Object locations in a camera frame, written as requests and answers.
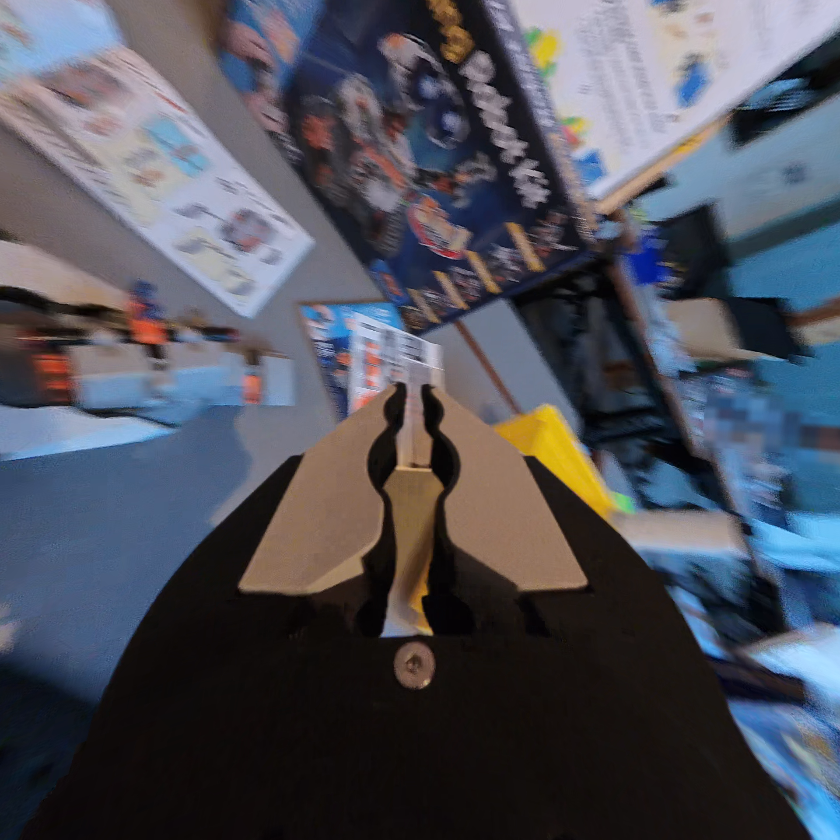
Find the white printed board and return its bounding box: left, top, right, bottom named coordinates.
left=508, top=0, right=840, bottom=201

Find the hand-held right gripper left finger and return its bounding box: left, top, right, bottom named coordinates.
left=238, top=384, right=406, bottom=635

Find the grey desk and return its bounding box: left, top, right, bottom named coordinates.
left=0, top=0, right=585, bottom=834

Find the blue manual booklet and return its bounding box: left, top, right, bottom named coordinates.
left=298, top=302, right=408, bottom=421

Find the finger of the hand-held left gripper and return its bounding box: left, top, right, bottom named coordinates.
left=0, top=406, right=181, bottom=462
left=0, top=239, right=130, bottom=311

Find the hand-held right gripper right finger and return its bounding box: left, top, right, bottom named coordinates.
left=422, top=384, right=589, bottom=632

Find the grey building block model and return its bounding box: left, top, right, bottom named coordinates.
left=26, top=281, right=298, bottom=414

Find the grey orange sticker sheet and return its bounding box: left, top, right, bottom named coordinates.
left=348, top=325, right=445, bottom=414

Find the blue toy robot kit box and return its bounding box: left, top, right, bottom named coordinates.
left=215, top=0, right=601, bottom=336

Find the white instruction booklet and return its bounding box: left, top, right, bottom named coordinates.
left=0, top=0, right=316, bottom=319

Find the yellow plastic bin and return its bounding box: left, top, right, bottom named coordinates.
left=492, top=403, right=621, bottom=522

